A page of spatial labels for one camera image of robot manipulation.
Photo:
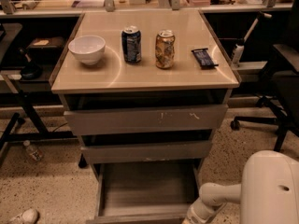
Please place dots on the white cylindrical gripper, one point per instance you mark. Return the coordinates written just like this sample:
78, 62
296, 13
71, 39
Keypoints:
193, 216

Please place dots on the grey bottom drawer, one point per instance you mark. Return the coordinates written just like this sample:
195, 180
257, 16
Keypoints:
158, 192

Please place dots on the grey drawer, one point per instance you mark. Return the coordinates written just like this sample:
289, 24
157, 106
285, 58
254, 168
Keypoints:
158, 192
144, 111
161, 146

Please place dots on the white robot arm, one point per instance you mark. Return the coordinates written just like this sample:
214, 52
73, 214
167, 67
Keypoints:
267, 194

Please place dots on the grey middle drawer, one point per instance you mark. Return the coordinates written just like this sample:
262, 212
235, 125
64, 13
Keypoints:
161, 146

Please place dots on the grey top drawer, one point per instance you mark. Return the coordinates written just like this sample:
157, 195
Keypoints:
144, 111

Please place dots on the grey drawer cabinet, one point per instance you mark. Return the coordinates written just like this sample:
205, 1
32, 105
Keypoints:
113, 74

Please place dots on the black office chair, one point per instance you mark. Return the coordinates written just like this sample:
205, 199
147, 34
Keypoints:
281, 77

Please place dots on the dark blue snack bar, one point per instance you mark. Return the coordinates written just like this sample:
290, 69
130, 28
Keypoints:
203, 58

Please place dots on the white shoe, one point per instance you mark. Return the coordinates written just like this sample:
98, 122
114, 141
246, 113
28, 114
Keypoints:
29, 216

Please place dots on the plastic water bottle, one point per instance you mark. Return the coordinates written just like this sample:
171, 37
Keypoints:
33, 151

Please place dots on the gold soda can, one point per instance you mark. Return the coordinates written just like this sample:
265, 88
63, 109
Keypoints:
164, 49

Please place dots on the blue soda can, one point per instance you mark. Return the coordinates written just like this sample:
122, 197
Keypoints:
131, 44

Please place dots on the white ceramic bowl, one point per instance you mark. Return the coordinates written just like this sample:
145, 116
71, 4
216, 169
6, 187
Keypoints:
88, 49

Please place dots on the black joystick device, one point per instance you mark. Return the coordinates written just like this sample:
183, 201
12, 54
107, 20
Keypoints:
31, 70

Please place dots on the black box on shelf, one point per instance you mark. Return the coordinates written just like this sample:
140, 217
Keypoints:
46, 50

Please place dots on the black table leg frame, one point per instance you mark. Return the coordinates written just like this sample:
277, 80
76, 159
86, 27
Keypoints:
42, 132

